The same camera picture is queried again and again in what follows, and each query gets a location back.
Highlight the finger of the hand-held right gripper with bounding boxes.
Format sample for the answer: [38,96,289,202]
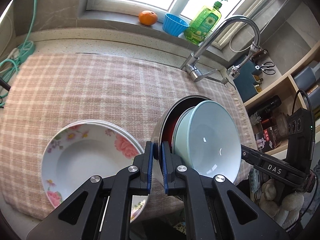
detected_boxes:
[241,144,309,187]

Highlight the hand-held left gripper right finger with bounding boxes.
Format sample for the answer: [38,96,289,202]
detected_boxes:
[161,141,292,240]

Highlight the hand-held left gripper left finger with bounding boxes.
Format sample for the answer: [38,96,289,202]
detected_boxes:
[26,141,153,240]

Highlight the red steel bowl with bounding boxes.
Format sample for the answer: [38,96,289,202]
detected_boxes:
[161,102,198,153]

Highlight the large steel bowl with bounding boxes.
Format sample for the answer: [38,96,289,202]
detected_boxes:
[151,95,220,202]

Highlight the small white plate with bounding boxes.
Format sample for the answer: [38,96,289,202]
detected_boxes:
[72,121,143,153]

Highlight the large white floral plate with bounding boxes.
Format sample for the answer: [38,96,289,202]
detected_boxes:
[66,119,146,154]

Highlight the light blue ceramic bowl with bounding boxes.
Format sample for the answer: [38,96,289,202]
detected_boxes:
[174,100,242,184]

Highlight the floral light blue deep plate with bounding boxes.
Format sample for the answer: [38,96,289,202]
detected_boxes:
[41,123,150,224]

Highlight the red and black box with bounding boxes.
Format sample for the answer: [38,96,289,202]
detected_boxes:
[257,126,279,153]

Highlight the beige plush toy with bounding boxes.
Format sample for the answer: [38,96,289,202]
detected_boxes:
[260,182,304,227]

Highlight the black bottle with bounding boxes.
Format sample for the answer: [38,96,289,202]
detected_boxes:
[252,95,282,117]

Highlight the glass cups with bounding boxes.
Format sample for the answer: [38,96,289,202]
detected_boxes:
[250,112,263,125]

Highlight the wooden shelf unit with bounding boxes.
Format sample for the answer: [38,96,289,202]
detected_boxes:
[244,45,320,160]

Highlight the grey storage box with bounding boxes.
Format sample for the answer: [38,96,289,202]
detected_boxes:
[294,62,320,88]

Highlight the scissors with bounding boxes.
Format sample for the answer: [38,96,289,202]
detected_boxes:
[255,61,276,75]

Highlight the dark teal knife holder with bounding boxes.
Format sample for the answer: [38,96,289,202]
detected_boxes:
[234,60,265,103]

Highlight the pink plaid cloth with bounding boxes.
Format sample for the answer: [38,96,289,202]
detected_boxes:
[0,52,253,220]

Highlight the chrome pull-out sprayer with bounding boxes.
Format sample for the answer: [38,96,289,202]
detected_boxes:
[226,47,258,80]

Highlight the chrome faucet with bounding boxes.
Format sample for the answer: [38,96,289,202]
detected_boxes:
[180,15,261,83]

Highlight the blue fluted cup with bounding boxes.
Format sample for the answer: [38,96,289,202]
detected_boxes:
[162,13,190,37]

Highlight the green dish soap bottle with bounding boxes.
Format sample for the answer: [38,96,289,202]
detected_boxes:
[184,0,228,46]

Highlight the orange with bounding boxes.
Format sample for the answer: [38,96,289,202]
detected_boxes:
[139,10,158,26]

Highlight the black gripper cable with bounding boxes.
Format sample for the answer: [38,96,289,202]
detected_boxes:
[291,89,315,160]

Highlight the metal flexible hose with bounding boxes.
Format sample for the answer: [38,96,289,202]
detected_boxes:
[229,5,265,53]

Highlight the teal extension cord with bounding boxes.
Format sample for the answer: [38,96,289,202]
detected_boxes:
[0,0,40,105]

